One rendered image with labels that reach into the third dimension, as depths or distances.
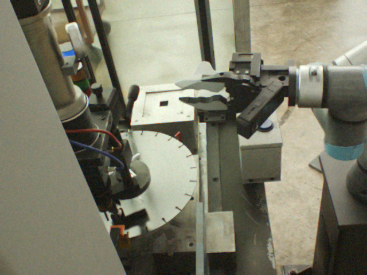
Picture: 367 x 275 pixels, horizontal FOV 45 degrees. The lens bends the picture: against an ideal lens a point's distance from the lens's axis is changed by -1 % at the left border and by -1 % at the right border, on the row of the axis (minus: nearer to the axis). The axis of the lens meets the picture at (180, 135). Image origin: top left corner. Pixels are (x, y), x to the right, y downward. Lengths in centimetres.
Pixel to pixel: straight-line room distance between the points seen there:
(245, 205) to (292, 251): 84
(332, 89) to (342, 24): 267
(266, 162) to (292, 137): 127
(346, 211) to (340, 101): 49
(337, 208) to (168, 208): 47
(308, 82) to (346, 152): 17
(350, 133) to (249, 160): 41
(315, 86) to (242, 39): 57
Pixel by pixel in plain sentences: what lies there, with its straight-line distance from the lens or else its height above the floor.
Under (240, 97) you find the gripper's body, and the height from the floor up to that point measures 121.
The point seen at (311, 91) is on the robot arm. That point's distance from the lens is 78.
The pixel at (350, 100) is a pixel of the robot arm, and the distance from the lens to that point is 79.
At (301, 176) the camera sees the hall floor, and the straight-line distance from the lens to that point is 228.
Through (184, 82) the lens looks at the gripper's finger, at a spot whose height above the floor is 124.
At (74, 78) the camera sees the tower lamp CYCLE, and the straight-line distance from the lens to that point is 119.
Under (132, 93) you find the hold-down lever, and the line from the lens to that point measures 84.
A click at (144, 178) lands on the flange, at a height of 96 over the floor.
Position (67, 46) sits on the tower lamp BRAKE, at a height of 116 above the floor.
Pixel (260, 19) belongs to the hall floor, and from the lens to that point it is 351.
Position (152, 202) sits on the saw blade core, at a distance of 99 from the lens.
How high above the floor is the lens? 171
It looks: 43 degrees down
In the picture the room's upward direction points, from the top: 11 degrees counter-clockwise
